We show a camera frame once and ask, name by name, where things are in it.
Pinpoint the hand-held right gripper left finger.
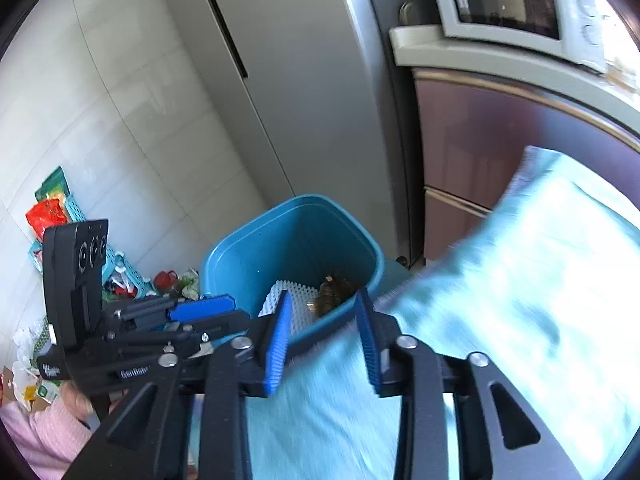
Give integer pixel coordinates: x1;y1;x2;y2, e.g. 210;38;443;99
62;290;293;480

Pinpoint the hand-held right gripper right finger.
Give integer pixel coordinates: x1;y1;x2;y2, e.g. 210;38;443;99
354;287;586;480

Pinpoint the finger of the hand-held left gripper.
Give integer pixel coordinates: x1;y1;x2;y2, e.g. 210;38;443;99
167;295;237;322
180;310;252;358

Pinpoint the white foam fruit net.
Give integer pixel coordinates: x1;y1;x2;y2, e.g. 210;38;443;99
259;281;321;336

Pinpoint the blue plastic trash bin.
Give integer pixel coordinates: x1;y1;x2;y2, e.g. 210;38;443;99
200;195;385;356

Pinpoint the golden foil wrapper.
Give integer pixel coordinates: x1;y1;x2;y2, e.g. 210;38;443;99
307;270;358;318

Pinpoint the person's left hand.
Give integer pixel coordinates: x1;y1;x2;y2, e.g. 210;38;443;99
59;387;126;418

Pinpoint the green white packet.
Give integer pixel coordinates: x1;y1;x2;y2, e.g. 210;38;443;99
177;269;202;302

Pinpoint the teal plastic basket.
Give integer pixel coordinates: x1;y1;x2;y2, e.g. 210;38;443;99
27;192;157;302

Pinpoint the white plastic bag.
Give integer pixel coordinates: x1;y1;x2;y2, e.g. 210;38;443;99
12;326;47;362

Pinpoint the green snack packet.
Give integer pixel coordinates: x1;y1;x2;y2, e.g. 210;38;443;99
35;166;68;202

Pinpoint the teal table cloth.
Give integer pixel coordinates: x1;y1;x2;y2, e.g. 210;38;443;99
187;146;640;480

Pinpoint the cardboard box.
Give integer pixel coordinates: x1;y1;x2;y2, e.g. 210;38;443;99
0;367;51;411

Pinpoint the brown kitchen cabinet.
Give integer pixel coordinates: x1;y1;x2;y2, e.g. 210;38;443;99
389;25;640;266

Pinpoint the silver refrigerator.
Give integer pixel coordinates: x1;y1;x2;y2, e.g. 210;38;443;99
152;0;426;261

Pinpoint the white microwave oven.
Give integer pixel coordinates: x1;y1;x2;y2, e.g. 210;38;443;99
425;0;613;73

